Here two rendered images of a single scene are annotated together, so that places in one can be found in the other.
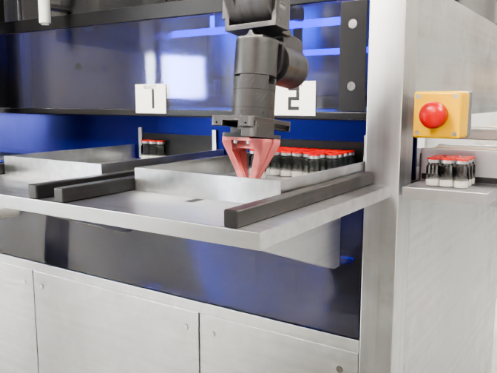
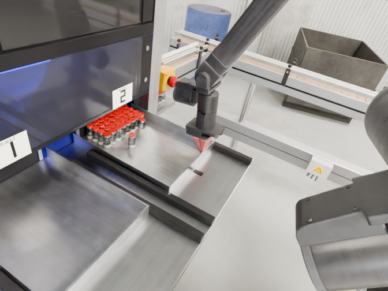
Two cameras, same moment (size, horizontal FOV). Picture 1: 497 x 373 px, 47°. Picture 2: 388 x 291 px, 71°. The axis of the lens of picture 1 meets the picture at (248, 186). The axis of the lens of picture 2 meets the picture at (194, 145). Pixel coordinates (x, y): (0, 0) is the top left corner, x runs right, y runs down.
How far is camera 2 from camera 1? 1.20 m
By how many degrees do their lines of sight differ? 94
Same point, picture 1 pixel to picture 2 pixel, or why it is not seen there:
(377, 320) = not seen: hidden behind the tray
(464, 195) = (171, 104)
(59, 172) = (118, 243)
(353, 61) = (146, 67)
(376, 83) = (153, 74)
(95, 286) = not seen: outside the picture
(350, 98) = (145, 85)
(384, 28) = (157, 48)
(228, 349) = not seen: hidden behind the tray
